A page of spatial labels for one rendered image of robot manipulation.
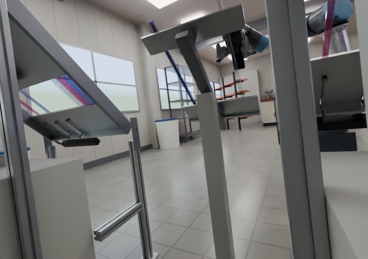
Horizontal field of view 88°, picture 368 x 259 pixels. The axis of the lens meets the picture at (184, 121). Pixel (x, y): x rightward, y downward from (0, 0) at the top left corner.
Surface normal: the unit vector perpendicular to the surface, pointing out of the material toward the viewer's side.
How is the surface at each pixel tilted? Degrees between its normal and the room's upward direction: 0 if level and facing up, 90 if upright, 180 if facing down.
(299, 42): 90
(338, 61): 135
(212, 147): 90
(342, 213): 0
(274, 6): 90
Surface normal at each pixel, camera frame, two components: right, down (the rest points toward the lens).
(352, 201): -0.12, -0.99
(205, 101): -0.40, 0.07
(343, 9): 0.05, -0.11
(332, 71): -0.22, 0.76
